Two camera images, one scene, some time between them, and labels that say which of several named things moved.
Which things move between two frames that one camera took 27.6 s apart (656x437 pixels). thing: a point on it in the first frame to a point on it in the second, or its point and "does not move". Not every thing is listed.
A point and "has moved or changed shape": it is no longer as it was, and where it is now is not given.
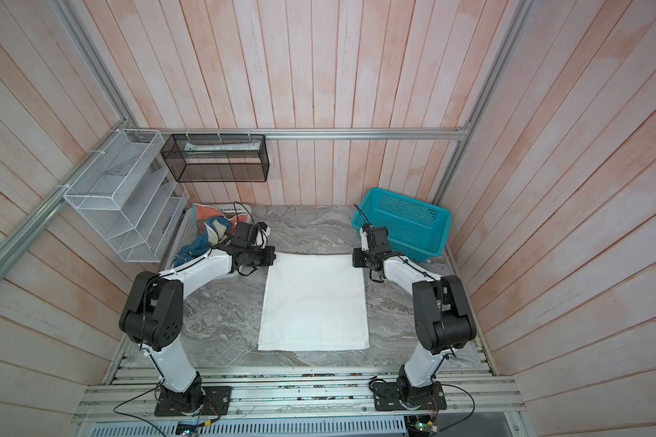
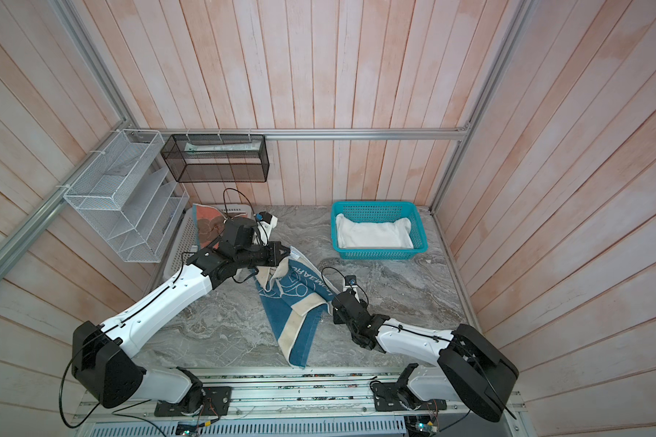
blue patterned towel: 201,245 to 294,296
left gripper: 270,256 does not move
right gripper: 358,262 to 336,317
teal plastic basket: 415,228 has moved or changed shape
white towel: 313,301 to 393,234
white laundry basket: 188,234 does not move
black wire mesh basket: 217,157 does not move
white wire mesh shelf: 130,198 does not move
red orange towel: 202,212 does not move
